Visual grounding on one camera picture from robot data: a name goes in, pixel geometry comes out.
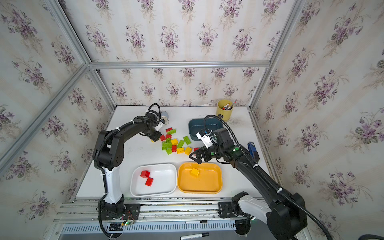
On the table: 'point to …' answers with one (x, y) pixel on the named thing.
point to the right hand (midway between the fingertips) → (194, 153)
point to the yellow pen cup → (224, 108)
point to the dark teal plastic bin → (195, 125)
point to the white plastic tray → (164, 181)
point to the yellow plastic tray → (209, 180)
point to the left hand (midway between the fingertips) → (153, 134)
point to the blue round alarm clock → (164, 116)
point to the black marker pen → (194, 235)
